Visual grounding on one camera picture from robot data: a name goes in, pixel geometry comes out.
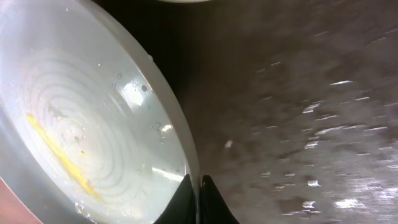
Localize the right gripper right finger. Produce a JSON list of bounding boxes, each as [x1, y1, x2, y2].
[[199, 175, 239, 224]]

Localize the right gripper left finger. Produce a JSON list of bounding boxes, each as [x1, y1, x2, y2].
[[154, 174, 196, 224]]

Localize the pale plate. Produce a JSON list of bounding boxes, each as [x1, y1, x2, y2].
[[1, 1, 200, 224]]

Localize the brown serving tray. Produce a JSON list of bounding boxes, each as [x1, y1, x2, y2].
[[93, 0, 398, 224]]

